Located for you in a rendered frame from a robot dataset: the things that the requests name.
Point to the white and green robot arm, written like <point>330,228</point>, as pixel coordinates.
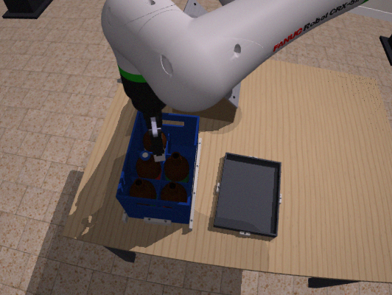
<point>190,63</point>

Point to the blue plastic bottle crate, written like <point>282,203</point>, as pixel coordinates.
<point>180,138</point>

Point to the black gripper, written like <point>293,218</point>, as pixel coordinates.
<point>151,111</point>

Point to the brown glass bottle with red label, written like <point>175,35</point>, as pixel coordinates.
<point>146,166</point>

